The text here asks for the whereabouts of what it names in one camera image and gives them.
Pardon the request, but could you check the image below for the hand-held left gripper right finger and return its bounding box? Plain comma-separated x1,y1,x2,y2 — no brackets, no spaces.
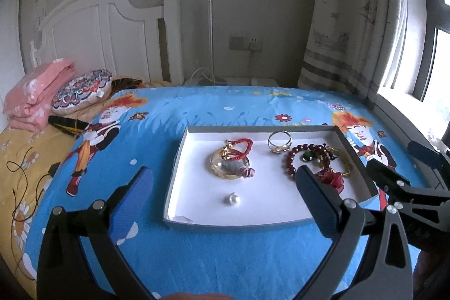
295,164,413,300

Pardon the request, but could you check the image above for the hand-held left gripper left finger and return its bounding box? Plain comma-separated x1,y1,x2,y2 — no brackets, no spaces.
36,166,154,300

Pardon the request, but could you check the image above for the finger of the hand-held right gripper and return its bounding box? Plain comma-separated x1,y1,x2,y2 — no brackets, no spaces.
367,159,450,207
407,141,450,170

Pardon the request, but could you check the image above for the gold bamboo-shaped bangle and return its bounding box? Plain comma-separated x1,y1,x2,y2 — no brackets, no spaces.
321,147,352,178

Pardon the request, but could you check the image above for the dark red bead bracelet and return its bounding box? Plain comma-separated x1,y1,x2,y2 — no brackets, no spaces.
285,143,333,181

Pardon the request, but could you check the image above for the grey shallow tray box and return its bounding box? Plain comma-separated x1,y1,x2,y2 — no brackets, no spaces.
163,125,379,234

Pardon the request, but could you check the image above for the white jade pendant pink knot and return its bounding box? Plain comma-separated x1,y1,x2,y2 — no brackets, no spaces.
215,157,256,179

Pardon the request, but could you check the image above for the red cord bracelet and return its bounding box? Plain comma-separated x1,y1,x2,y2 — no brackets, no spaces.
222,137,254,162

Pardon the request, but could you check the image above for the person's right forearm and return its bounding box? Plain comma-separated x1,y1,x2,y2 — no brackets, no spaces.
411,249,450,300

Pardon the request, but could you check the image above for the red rose ornament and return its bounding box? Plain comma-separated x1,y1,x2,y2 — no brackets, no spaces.
316,169,346,193

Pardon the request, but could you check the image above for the blue cartoon printed blanket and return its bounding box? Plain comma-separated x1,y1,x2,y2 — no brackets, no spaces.
21,85,440,300

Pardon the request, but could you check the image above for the wide gold bangle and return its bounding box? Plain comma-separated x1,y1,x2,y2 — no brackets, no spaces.
210,146,251,180

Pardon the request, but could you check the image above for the dark framed window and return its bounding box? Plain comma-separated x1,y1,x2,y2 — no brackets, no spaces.
380,0,450,146

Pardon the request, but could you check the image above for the black folding fan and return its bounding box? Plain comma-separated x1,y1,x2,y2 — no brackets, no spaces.
48,115,92,139

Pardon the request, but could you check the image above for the yellow flowered bed sheet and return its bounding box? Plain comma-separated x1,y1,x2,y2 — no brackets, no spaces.
0,77,148,287

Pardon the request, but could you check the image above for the round patterned cushion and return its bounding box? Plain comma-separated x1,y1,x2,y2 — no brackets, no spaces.
51,69,113,111

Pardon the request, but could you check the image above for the pale printed curtain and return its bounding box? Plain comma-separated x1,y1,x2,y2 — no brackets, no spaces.
297,0,422,107

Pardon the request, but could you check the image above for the folded pink blanket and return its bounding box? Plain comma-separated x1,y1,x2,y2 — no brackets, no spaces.
3,58,76,135

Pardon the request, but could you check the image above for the white wooden headboard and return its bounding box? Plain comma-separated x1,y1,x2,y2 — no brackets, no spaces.
30,0,185,86

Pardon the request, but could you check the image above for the thin white pole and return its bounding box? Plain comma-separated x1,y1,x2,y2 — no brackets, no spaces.
207,0,215,83

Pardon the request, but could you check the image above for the white cabinet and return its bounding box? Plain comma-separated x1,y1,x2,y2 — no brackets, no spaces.
0,0,25,132

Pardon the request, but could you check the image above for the gold ring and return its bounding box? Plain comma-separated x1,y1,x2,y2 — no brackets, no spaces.
268,130,292,154

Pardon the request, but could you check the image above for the black cable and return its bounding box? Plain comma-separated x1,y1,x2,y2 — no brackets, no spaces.
7,150,62,251

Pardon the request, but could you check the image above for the white cable bundle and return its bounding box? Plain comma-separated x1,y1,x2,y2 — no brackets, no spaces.
184,67,226,86

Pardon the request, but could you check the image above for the wall socket with plug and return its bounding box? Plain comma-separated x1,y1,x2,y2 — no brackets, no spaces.
246,36,263,52

